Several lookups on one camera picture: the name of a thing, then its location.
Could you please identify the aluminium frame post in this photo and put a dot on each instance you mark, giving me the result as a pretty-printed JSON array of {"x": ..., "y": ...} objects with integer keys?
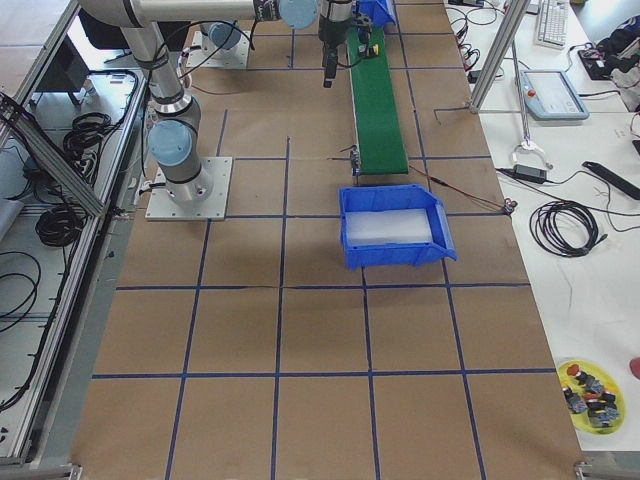
[{"x": 505, "y": 35}]

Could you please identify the blue bin with buttons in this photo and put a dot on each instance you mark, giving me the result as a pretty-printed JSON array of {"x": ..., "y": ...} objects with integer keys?
[{"x": 381, "y": 12}]

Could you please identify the green conveyor belt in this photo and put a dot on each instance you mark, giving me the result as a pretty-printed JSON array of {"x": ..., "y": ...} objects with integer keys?
[{"x": 379, "y": 144}]

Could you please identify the blue empty bin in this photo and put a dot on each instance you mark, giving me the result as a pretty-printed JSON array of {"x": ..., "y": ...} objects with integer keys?
[{"x": 396, "y": 197}]

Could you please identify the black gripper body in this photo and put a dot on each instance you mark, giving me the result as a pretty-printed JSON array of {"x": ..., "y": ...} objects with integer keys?
[{"x": 330, "y": 34}]

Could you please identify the black power adapter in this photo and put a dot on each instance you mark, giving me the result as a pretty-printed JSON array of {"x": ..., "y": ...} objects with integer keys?
[{"x": 529, "y": 174}]

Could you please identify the yellow plate with buttons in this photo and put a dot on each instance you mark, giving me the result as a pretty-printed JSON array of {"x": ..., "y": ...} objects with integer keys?
[{"x": 595, "y": 402}]

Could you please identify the white keyboard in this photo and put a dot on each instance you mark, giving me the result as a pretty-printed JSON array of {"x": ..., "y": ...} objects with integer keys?
[{"x": 552, "y": 23}]

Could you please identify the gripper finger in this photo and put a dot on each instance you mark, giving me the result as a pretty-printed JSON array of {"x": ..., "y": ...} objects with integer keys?
[{"x": 329, "y": 64}]

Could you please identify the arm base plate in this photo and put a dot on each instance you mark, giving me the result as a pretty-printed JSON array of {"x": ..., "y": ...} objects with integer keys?
[
  {"x": 204, "y": 198},
  {"x": 204, "y": 53}
]

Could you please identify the teach pendant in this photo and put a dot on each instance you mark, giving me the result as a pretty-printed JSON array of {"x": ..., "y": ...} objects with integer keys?
[{"x": 550, "y": 96}]

